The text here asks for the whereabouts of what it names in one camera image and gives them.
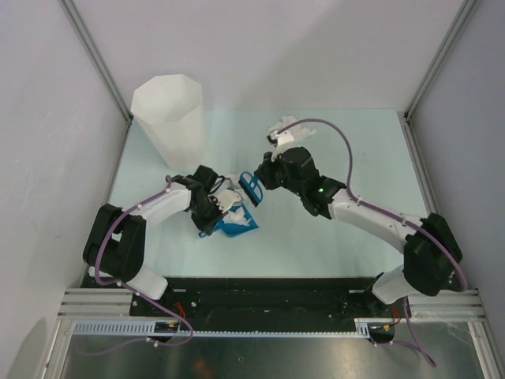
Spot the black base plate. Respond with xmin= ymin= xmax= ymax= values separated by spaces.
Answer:
xmin=80 ymin=276 xmax=412 ymax=321

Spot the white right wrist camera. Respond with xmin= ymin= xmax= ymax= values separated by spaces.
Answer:
xmin=267 ymin=131 xmax=295 ymax=159

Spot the left aluminium corner post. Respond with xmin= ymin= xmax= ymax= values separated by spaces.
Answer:
xmin=58 ymin=0 xmax=133 ymax=126

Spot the blue plastic dustpan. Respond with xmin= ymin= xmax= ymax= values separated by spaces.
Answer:
xmin=211 ymin=205 xmax=259 ymax=238

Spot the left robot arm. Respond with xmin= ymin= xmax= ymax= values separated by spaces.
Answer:
xmin=83 ymin=166 xmax=241 ymax=316

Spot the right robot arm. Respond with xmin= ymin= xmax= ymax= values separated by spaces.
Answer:
xmin=254 ymin=147 xmax=462 ymax=317

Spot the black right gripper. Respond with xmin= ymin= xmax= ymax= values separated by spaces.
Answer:
xmin=256 ymin=149 xmax=304 ymax=197

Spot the right aluminium corner post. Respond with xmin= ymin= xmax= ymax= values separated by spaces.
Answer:
xmin=404 ymin=0 xmax=481 ymax=122

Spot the blue hand brush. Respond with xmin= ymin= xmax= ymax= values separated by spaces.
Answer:
xmin=238 ymin=171 xmax=264 ymax=208

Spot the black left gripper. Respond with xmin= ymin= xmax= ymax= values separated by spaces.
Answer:
xmin=190 ymin=195 xmax=228 ymax=235

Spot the white translucent tall bin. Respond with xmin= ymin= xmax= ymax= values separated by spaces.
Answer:
xmin=130 ymin=74 xmax=208 ymax=172

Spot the aluminium corner post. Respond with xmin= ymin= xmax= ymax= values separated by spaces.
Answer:
xmin=58 ymin=0 xmax=133 ymax=126
xmin=404 ymin=0 xmax=481 ymax=122

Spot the grey slotted cable duct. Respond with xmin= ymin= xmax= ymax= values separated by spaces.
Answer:
xmin=73 ymin=320 xmax=370 ymax=339

